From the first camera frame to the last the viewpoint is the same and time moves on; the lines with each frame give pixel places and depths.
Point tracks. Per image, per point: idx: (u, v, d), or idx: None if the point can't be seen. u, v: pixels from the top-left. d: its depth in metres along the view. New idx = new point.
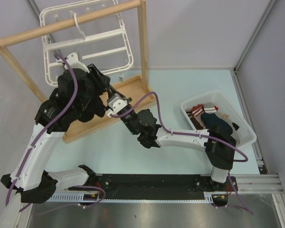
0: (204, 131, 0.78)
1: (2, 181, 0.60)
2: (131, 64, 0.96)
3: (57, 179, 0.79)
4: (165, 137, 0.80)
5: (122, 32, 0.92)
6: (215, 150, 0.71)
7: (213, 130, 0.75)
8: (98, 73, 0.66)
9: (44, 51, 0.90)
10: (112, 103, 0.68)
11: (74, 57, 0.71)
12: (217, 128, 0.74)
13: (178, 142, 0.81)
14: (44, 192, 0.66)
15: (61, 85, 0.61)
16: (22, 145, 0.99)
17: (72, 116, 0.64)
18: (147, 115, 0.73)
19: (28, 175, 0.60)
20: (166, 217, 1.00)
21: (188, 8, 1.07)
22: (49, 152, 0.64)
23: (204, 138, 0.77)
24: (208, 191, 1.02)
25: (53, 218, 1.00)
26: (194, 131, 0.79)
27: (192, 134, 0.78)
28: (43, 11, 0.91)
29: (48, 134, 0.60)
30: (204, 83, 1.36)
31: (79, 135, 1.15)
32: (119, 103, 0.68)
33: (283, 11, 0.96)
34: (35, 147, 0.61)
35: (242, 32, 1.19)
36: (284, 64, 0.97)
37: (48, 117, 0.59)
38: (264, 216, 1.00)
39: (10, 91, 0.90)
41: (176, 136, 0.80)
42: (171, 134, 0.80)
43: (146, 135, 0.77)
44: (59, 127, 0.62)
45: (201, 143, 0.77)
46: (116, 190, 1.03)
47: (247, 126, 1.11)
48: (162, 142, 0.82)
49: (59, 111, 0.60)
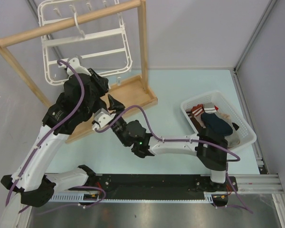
0: (194, 136, 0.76)
1: (2, 182, 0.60)
2: (129, 67, 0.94)
3: (55, 181, 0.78)
4: (157, 145, 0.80)
5: (122, 33, 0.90)
6: (205, 154, 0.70)
7: (203, 134, 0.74)
8: (96, 76, 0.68)
9: (43, 47, 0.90)
10: (98, 118, 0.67)
11: (75, 62, 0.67)
12: (206, 132, 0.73)
13: (170, 148, 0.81)
14: (42, 194, 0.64)
15: (66, 89, 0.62)
16: (22, 144, 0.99)
17: (78, 119, 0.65)
18: (136, 126, 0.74)
19: (31, 175, 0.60)
20: (165, 217, 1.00)
21: (188, 8, 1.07)
22: (52, 155, 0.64)
23: (195, 143, 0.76)
24: (208, 191, 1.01)
25: (54, 218, 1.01)
26: (184, 137, 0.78)
27: (182, 139, 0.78)
28: (41, 4, 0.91)
29: (54, 136, 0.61)
30: (204, 83, 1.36)
31: (79, 135, 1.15)
32: (104, 118, 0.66)
33: (283, 11, 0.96)
34: (40, 147, 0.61)
35: (242, 31, 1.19)
36: None
37: (56, 119, 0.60)
38: (264, 217, 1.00)
39: (10, 91, 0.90)
41: (168, 144, 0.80)
42: (163, 141, 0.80)
43: (137, 146, 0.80)
44: (65, 129, 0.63)
45: (192, 148, 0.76)
46: (116, 190, 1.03)
47: (247, 126, 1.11)
48: (156, 151, 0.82)
49: (66, 115, 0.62)
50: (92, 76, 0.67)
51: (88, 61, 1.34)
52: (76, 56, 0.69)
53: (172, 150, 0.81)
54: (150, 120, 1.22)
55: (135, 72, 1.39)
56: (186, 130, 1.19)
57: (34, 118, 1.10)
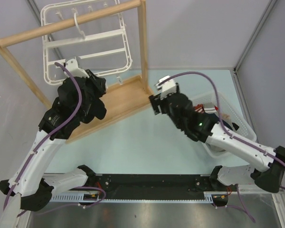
0: (270, 149, 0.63)
1: None
2: (129, 66, 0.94)
3: (53, 185, 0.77)
4: (222, 137, 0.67)
5: (122, 33, 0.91)
6: (277, 174, 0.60)
7: (280, 153, 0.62)
8: (94, 77, 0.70)
9: (44, 48, 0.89)
10: (163, 79, 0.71)
11: (73, 64, 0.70)
12: (283, 151, 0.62)
13: (233, 149, 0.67)
14: (41, 199, 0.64)
15: (61, 94, 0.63)
16: (22, 144, 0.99)
17: (75, 123, 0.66)
18: (179, 98, 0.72)
19: (27, 180, 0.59)
20: (166, 217, 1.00)
21: (188, 8, 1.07)
22: (49, 159, 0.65)
23: (270, 158, 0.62)
24: (208, 191, 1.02)
25: (54, 218, 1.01)
26: (258, 146, 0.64)
27: (256, 147, 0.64)
28: (45, 7, 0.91)
29: (51, 141, 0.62)
30: (204, 83, 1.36)
31: (79, 135, 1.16)
32: (168, 80, 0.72)
33: (284, 11, 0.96)
34: (37, 152, 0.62)
35: (242, 31, 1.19)
36: None
37: (52, 124, 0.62)
38: (264, 217, 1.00)
39: (10, 91, 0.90)
41: (235, 142, 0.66)
42: (231, 137, 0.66)
43: (194, 127, 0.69)
44: (62, 133, 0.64)
45: (265, 162, 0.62)
46: (116, 190, 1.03)
47: (247, 126, 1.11)
48: (215, 142, 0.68)
49: (61, 119, 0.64)
50: (90, 77, 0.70)
51: (88, 61, 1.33)
52: (74, 58, 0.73)
53: (236, 152, 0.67)
54: (150, 120, 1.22)
55: (135, 72, 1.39)
56: None
57: (34, 118, 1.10)
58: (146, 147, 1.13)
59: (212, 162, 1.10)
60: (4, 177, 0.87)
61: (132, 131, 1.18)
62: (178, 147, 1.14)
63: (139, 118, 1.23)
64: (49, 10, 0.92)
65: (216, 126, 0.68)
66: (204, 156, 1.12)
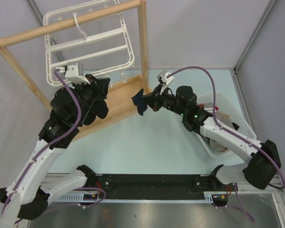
0: (256, 141, 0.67)
1: None
2: (131, 62, 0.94)
3: (50, 191, 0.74)
4: (212, 128, 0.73)
5: (124, 31, 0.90)
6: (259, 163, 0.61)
7: (267, 146, 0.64)
8: (95, 82, 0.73)
9: (46, 52, 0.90)
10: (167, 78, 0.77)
11: (73, 72, 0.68)
12: (272, 145, 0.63)
13: (223, 139, 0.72)
14: (36, 208, 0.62)
15: (54, 108, 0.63)
16: (22, 145, 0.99)
17: (74, 132, 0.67)
18: (186, 90, 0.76)
19: (26, 189, 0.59)
20: (166, 217, 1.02)
21: (188, 8, 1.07)
22: (48, 167, 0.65)
23: (253, 148, 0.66)
24: (208, 191, 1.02)
25: (54, 217, 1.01)
26: (244, 137, 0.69)
27: (242, 138, 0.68)
28: (47, 14, 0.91)
29: (51, 150, 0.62)
30: (204, 83, 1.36)
31: (79, 135, 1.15)
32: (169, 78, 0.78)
33: (284, 12, 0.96)
34: (36, 161, 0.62)
35: (243, 32, 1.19)
36: None
37: (52, 134, 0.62)
38: (263, 216, 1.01)
39: (10, 91, 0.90)
41: (226, 134, 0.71)
42: (221, 128, 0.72)
43: (193, 117, 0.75)
44: (61, 143, 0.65)
45: (248, 151, 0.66)
46: (116, 190, 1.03)
47: (248, 126, 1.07)
48: (207, 132, 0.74)
49: (61, 130, 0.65)
50: (92, 83, 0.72)
51: (88, 61, 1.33)
52: (75, 64, 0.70)
53: (225, 142, 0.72)
54: (150, 120, 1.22)
55: (135, 72, 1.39)
56: (186, 130, 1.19)
57: (34, 118, 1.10)
58: (146, 147, 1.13)
59: (213, 161, 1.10)
60: (5, 177, 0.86)
61: (132, 132, 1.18)
62: (178, 146, 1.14)
63: (139, 118, 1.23)
64: (51, 16, 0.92)
65: (209, 119, 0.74)
66: (204, 154, 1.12)
